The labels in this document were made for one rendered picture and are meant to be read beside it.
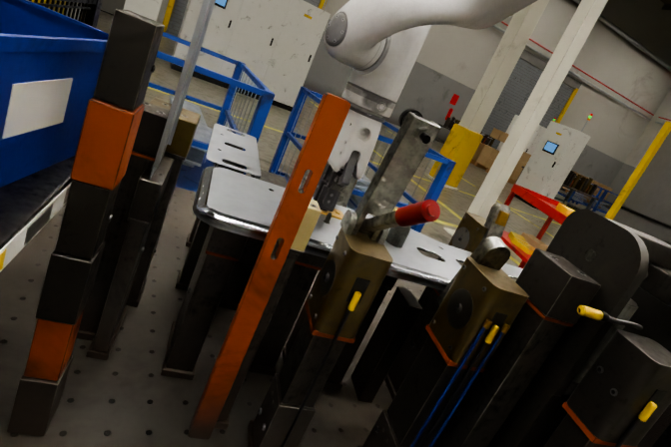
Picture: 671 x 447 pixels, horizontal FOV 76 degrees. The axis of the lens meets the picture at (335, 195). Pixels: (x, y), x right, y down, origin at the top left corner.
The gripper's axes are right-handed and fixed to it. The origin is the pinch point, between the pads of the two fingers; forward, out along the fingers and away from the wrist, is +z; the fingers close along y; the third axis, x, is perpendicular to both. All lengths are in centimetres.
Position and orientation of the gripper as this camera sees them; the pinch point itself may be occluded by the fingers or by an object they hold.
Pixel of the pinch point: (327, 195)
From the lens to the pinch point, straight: 73.3
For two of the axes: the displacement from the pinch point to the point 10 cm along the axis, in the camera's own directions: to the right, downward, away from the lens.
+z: -3.9, 8.8, 2.7
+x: -9.0, -3.0, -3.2
